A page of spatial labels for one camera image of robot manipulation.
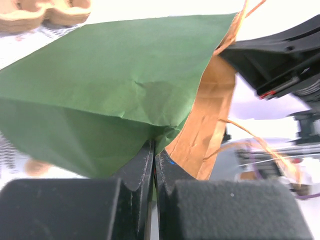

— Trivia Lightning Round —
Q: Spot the brown pulp cup carrier stack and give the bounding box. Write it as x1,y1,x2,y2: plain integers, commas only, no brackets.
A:
0,0,92,33

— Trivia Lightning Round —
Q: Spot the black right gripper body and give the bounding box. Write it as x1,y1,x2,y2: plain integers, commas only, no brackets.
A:
289,82,320,140

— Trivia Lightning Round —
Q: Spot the floral tablecloth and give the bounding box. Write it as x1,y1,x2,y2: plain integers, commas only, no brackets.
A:
0,21,83,188

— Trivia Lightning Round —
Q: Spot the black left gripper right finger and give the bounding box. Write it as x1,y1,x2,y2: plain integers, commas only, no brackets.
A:
154,151,313,240

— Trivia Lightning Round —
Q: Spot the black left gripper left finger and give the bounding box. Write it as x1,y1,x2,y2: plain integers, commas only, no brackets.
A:
0,140,154,240

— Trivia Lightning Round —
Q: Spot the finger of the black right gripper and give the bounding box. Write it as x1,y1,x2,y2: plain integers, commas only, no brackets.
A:
220,15,320,99

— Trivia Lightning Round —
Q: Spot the green paper bag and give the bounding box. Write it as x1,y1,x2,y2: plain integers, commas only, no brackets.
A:
0,0,303,191

